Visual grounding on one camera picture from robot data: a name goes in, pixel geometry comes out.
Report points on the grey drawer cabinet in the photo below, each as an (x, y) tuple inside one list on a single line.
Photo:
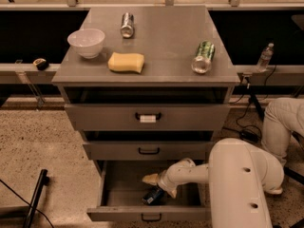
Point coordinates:
[(168, 38)]

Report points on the black power adapter with cable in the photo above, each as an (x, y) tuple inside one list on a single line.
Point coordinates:
[(249, 133)]

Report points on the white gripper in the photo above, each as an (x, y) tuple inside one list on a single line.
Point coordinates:
[(164, 179)]

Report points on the grey bottom drawer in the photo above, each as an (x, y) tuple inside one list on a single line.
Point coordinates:
[(122, 191)]

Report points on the silver can lying down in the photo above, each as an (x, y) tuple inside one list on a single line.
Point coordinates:
[(127, 25)]

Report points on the yellow sponge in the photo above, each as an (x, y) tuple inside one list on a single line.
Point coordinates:
[(123, 62)]

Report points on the person leg beige trousers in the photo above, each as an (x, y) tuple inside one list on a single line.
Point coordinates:
[(282, 117)]

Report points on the black yellow tape measure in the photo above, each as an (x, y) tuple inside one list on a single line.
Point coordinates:
[(41, 63)]

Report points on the black chair base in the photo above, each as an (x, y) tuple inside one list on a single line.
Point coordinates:
[(299, 178)]

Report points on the green can lying down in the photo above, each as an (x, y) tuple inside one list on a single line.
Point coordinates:
[(204, 56)]

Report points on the black stand leg left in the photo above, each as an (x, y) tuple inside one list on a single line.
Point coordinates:
[(32, 208)]

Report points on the white bowl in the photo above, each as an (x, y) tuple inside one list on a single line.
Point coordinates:
[(87, 42)]

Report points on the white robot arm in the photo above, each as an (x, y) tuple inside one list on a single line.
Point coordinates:
[(239, 176)]

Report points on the grey middle drawer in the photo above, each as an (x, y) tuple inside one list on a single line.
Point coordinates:
[(147, 151)]

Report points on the grey drawer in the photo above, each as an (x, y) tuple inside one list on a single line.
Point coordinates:
[(126, 117), (147, 151), (122, 191)]

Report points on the clear plastic water bottle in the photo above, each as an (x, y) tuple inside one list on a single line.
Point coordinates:
[(265, 58)]

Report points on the white label on handle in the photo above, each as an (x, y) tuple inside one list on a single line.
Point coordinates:
[(148, 119)]

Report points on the blue pepsi can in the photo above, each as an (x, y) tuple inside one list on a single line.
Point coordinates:
[(153, 196)]

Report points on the grey top drawer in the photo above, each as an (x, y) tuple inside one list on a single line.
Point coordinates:
[(126, 117)]

